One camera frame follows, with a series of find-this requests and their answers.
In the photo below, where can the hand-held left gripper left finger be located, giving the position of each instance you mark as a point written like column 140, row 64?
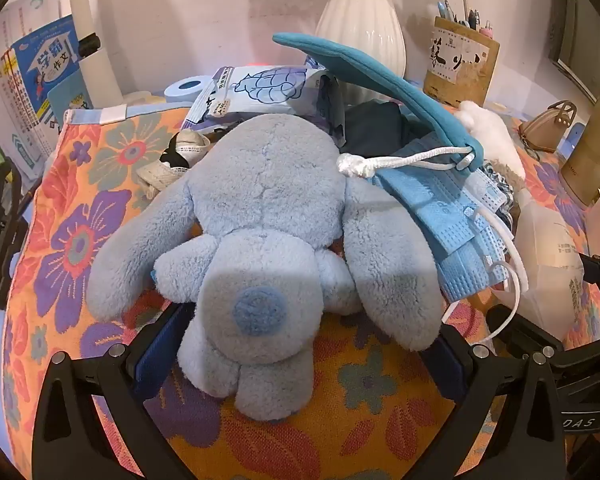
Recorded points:
column 160, row 355

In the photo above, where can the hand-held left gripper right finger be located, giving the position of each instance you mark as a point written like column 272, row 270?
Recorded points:
column 452, row 365

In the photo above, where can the blue face mask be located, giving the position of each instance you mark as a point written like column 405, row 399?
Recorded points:
column 487, row 195
column 475, row 260
column 420, row 200

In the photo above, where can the blue plush dog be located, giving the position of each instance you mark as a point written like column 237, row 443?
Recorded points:
column 270, row 185

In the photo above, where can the blue print tissue packet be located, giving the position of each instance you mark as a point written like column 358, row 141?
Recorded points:
column 260, row 90

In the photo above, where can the white plastic packet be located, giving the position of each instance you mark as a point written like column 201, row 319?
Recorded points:
column 550, row 260

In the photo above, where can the cardboard tube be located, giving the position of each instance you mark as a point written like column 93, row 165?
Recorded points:
column 595, row 145

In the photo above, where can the blue checked cloth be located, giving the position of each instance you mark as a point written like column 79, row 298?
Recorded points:
column 500, row 180

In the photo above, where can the floral tablecloth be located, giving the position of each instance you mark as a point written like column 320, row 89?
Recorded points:
column 80, row 240

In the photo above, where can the small beige handbag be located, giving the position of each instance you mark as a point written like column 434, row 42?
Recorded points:
column 545, row 127

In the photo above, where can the white plush toy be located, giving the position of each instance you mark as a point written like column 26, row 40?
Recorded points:
column 485, row 130

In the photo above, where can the cream and black sock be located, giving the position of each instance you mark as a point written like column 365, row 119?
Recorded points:
column 180, row 155

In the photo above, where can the black metal stand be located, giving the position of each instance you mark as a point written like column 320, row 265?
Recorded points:
column 0, row 225

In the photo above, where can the black television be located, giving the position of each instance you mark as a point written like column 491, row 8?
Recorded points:
column 570, row 25

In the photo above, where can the cardboard pen holder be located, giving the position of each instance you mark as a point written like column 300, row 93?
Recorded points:
column 460, row 60

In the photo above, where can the blue paper roll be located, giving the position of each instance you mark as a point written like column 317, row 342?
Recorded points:
column 185, row 89

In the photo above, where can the blue cover book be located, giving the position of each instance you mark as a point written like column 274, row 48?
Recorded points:
column 50, row 70

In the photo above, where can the round black mirror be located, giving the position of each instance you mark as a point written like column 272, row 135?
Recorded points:
column 92, row 25

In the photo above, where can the white ribbed vase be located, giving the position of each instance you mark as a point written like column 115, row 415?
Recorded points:
column 360, row 25

